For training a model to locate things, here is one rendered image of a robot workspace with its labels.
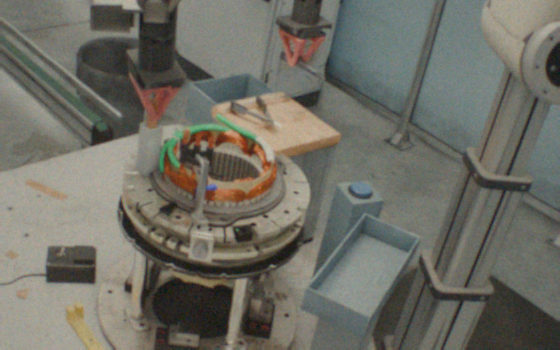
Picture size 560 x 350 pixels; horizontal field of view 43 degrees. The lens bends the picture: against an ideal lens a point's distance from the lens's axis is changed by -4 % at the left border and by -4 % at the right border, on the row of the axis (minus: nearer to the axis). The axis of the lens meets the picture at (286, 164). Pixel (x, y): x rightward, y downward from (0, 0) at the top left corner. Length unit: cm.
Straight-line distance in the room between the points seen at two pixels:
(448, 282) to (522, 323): 154
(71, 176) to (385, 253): 83
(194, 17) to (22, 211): 244
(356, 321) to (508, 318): 187
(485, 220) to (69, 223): 87
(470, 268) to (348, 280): 31
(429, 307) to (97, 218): 74
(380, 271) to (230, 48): 263
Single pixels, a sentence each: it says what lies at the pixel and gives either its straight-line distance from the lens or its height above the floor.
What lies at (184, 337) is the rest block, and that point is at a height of 83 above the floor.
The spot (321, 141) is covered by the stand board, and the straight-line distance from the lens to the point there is 149.
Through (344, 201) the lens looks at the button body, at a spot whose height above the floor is 102.
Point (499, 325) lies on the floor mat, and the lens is 289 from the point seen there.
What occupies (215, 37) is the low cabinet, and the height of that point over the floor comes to 33.
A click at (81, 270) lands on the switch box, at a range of 146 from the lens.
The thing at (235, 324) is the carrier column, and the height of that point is 88.
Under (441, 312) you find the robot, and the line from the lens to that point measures 147.
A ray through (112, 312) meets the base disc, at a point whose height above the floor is 80.
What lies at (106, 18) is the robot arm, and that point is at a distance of 108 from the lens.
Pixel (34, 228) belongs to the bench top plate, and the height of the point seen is 78.
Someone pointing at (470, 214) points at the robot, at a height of 109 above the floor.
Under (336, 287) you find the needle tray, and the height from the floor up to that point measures 103.
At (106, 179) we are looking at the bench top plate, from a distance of 178.
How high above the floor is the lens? 178
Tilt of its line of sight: 31 degrees down
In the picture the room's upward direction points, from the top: 12 degrees clockwise
